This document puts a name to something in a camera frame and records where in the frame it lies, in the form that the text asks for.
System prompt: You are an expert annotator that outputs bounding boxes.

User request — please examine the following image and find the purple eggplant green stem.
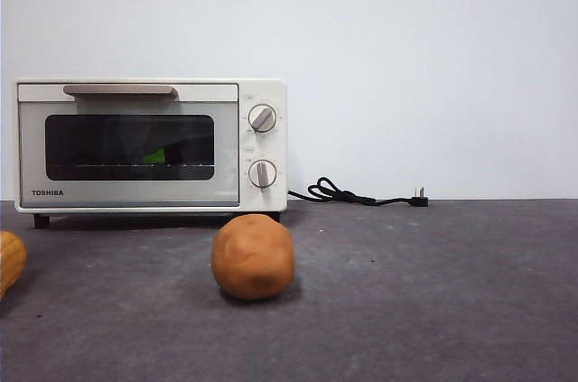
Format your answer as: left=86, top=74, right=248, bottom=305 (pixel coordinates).
left=143, top=136, right=214, bottom=165

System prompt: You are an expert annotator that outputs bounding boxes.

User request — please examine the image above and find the glass oven door beige handle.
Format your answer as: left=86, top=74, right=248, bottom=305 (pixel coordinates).
left=16, top=82, right=240, bottom=210

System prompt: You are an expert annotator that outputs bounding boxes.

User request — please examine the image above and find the beige round oven knob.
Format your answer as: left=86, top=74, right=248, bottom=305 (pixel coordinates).
left=247, top=104, right=278, bottom=134
left=247, top=159, right=278, bottom=192

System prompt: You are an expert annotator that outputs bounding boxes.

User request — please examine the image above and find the white Toshiba toaster oven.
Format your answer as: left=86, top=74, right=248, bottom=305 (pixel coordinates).
left=14, top=78, right=289, bottom=230

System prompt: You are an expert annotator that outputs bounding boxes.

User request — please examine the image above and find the brown potato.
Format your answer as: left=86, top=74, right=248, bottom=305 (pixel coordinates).
left=211, top=213, right=296, bottom=302

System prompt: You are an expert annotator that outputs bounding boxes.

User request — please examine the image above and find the yellow corn cob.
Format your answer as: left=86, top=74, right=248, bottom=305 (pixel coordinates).
left=0, top=230, right=28, bottom=298

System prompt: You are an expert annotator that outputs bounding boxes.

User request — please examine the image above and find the black power cable with plug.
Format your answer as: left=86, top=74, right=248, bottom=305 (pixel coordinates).
left=286, top=176, right=430, bottom=210

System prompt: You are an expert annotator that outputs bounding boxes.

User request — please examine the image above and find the metal wire oven rack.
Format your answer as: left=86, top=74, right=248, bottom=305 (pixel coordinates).
left=48, top=161, right=217, bottom=171

